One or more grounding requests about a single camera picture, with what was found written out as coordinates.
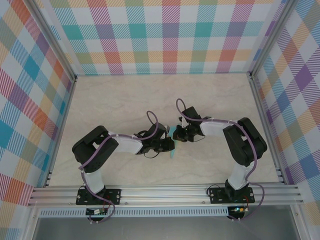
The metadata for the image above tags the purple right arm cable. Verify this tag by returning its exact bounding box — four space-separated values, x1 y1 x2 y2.
175 98 266 222

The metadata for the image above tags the perforated metal cable tray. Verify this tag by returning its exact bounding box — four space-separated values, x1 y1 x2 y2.
38 207 230 218

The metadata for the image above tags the aluminium table side rail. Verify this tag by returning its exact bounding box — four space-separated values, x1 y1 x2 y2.
43 76 78 188
247 72 286 185

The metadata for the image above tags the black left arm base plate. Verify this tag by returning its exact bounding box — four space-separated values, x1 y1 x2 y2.
76 187 122 206

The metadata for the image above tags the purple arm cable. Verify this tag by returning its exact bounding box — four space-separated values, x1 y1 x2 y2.
78 110 161 224
175 98 266 222

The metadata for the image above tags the teal paper sheet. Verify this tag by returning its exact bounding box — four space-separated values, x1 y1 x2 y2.
166 126 180 159

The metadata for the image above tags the thin black right camera cable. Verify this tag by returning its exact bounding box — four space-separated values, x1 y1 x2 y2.
192 132 206 143

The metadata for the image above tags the aluminium upright frame post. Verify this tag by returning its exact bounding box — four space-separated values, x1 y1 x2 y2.
24 0 78 82
248 0 296 78

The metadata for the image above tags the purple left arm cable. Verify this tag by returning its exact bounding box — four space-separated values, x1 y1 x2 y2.
78 110 161 224

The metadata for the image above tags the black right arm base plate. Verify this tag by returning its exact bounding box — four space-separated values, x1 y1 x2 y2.
208 186 255 205

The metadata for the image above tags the small black circuit board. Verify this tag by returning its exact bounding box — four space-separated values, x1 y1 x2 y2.
85 208 109 216

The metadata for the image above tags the aluminium mounting rail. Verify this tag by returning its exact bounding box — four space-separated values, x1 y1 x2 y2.
27 184 305 207

